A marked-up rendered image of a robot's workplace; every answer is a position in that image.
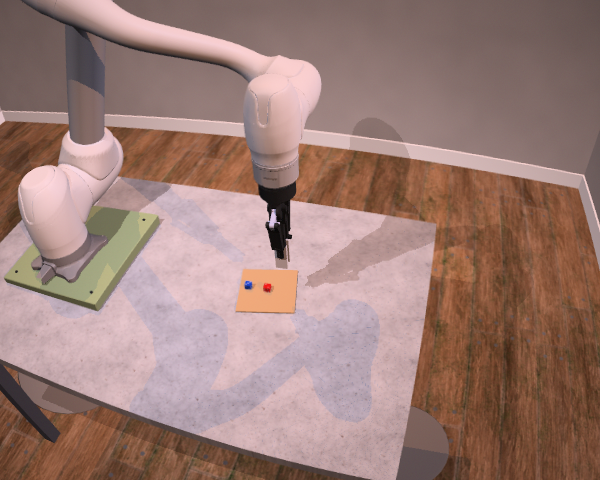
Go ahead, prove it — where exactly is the orange flat mat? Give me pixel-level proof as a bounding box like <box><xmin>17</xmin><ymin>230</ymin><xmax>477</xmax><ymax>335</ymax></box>
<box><xmin>236</xmin><ymin>269</ymin><xmax>298</xmax><ymax>314</ymax></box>

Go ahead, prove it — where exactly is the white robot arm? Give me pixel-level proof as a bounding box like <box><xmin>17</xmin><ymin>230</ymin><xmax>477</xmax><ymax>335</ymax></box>
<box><xmin>18</xmin><ymin>0</ymin><xmax>321</xmax><ymax>284</ymax></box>

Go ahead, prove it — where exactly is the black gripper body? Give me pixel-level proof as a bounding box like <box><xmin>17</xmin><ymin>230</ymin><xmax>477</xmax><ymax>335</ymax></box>
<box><xmin>258</xmin><ymin>181</ymin><xmax>296</xmax><ymax>220</ymax></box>

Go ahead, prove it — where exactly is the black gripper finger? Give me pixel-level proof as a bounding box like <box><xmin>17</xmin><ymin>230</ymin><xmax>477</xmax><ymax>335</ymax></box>
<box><xmin>285</xmin><ymin>200</ymin><xmax>292</xmax><ymax>262</ymax></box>
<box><xmin>265</xmin><ymin>205</ymin><xmax>288</xmax><ymax>269</ymax></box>

